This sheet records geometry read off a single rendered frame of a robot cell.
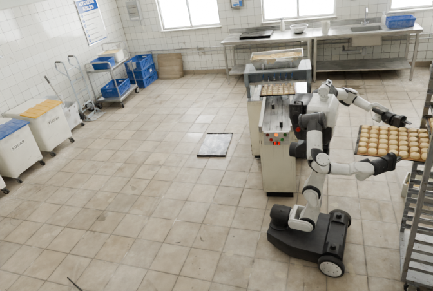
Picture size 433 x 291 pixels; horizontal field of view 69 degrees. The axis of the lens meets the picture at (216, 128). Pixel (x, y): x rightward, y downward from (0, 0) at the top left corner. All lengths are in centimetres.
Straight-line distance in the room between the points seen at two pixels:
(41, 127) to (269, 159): 343
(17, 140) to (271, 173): 340
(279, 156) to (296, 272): 104
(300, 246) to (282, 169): 80
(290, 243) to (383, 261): 74
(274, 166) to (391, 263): 125
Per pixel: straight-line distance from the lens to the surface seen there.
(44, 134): 530
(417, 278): 286
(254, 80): 363
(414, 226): 245
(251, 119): 375
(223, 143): 446
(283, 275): 288
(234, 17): 693
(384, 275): 300
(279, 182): 336
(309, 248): 284
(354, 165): 196
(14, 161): 502
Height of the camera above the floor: 234
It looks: 28 degrees down
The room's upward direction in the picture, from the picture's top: 9 degrees counter-clockwise
